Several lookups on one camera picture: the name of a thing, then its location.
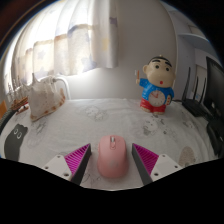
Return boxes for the white wall shelf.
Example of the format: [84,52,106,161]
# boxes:
[176,31,215,55]

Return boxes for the black router with antennas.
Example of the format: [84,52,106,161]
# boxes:
[181,66,212,118]

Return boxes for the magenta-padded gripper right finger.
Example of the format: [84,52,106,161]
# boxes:
[131,142,184,186]

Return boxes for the pink computer mouse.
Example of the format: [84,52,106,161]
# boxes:
[97,134,130,179]

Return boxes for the white cartoon-print mouse pad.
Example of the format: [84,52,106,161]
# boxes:
[0,97,218,191]

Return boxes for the large white conch shell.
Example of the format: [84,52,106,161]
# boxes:
[27,73,67,122]

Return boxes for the cartoon boy clock figurine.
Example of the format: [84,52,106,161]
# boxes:
[134,55,177,116]

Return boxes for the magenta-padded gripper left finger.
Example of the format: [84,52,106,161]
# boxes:
[41,143,93,187]

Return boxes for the white star-print curtain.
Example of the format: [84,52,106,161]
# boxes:
[9,0,121,88]

